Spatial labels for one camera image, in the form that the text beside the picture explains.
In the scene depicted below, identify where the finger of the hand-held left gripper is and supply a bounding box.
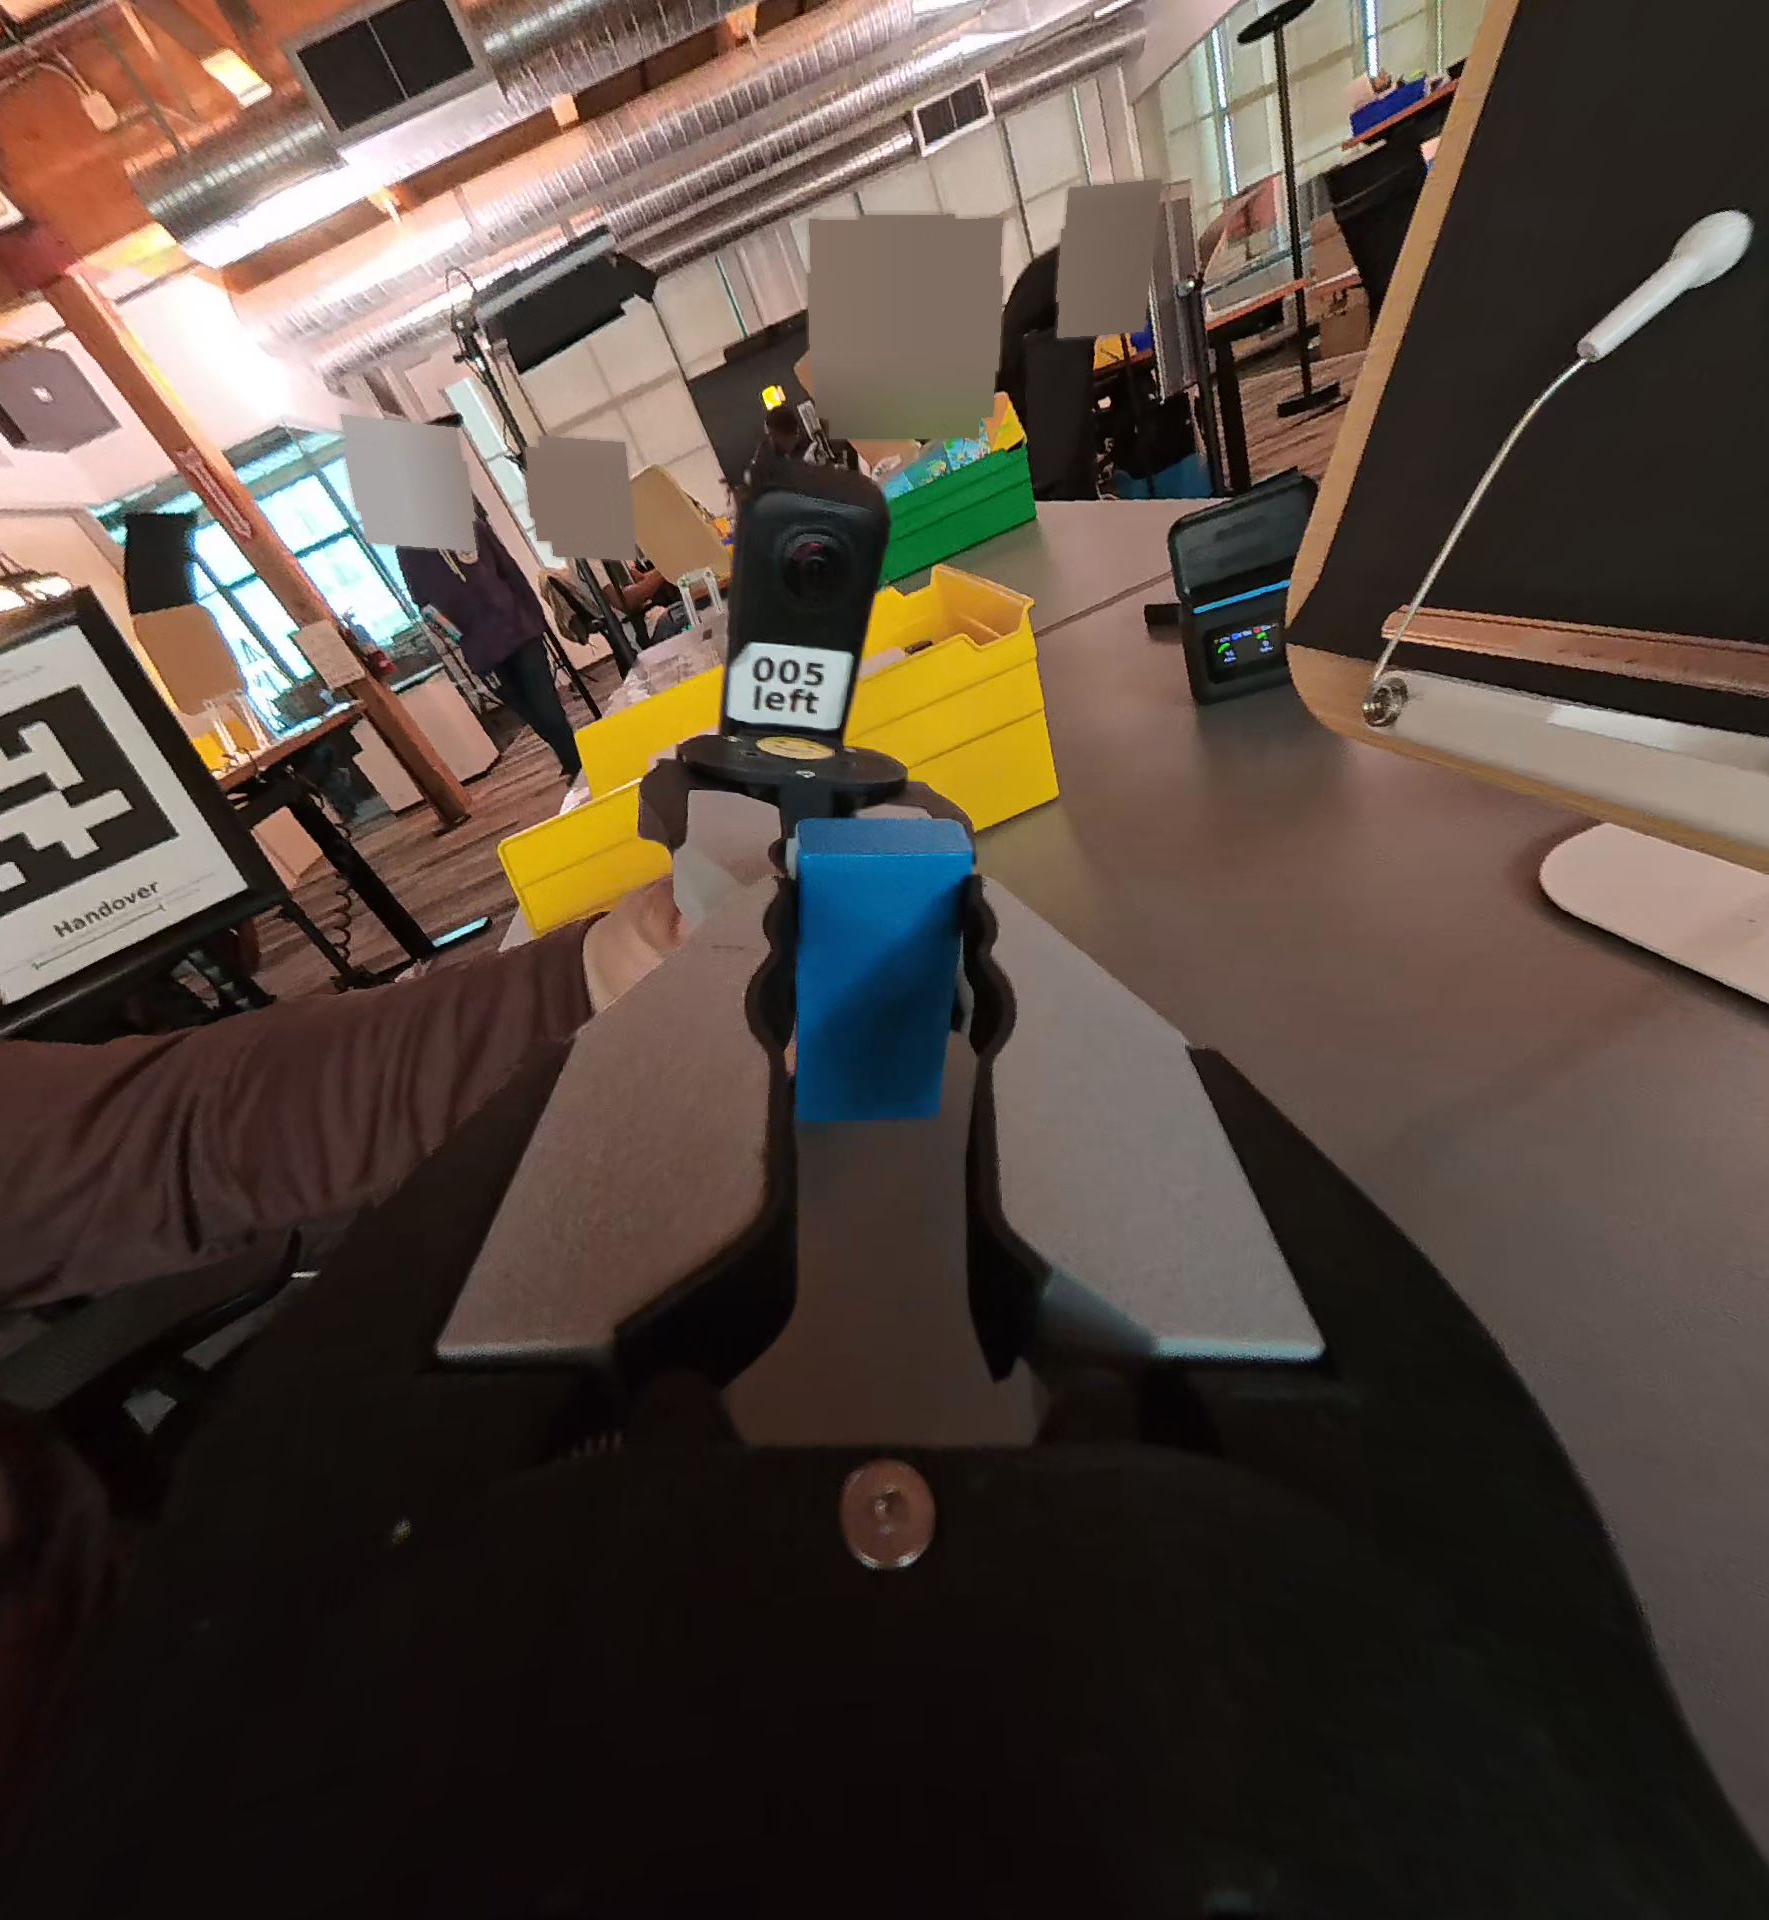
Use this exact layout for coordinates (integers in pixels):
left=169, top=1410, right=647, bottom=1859
left=668, top=792, right=798, bottom=924

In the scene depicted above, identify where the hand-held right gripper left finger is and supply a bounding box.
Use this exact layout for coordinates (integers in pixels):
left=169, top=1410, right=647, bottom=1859
left=436, top=882, right=802, bottom=1385

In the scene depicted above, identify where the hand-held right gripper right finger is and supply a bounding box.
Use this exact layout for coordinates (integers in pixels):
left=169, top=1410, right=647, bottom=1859
left=955, top=882, right=1331, bottom=1382

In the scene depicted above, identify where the blue rectangular block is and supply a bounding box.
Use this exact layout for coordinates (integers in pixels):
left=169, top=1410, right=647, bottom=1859
left=791, top=817, right=976, bottom=1126

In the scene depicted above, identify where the person's left forearm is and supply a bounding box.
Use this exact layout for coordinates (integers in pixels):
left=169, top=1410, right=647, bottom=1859
left=0, top=911, right=601, bottom=1310

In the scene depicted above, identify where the person's left hand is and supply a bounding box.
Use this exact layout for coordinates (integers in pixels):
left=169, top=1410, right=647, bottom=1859
left=585, top=876, right=695, bottom=1016

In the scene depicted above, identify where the shallow yellow plastic bin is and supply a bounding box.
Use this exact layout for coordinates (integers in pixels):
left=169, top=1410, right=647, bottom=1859
left=498, top=776, right=695, bottom=941

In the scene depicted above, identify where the green plastic bin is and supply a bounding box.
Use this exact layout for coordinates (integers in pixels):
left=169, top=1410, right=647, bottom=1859
left=877, top=438, right=1039, bottom=589

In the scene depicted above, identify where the large yellow plastic bin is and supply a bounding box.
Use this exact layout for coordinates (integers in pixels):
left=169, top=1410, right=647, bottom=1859
left=576, top=564, right=1059, bottom=836

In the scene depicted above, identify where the black studio softbox light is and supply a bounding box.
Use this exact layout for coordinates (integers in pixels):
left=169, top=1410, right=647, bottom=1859
left=468, top=244, right=665, bottom=380

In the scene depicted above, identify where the black device with small screen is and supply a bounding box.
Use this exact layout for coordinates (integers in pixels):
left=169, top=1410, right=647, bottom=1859
left=1166, top=471, right=1320, bottom=708

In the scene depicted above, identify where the black floor stand pole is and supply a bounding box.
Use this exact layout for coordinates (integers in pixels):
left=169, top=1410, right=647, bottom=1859
left=1240, top=0, right=1344, bottom=421

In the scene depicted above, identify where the small black studio light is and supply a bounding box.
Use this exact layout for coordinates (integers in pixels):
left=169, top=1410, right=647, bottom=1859
left=122, top=514, right=205, bottom=617

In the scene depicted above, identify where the framed marker tag sign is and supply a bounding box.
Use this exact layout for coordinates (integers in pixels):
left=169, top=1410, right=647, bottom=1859
left=0, top=589, right=294, bottom=1039

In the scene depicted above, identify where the ceiling air vent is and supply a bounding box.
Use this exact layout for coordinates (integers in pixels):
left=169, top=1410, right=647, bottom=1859
left=282, top=0, right=505, bottom=154

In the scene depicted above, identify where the black board with wooden edge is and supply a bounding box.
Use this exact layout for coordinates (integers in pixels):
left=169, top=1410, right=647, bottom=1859
left=1282, top=0, right=1769, bottom=890

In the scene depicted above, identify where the silver ventilation duct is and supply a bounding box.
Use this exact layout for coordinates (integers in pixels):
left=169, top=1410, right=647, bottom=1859
left=126, top=0, right=1233, bottom=380

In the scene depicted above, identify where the wooden support post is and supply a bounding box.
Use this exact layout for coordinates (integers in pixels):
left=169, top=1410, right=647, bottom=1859
left=32, top=266, right=474, bottom=831

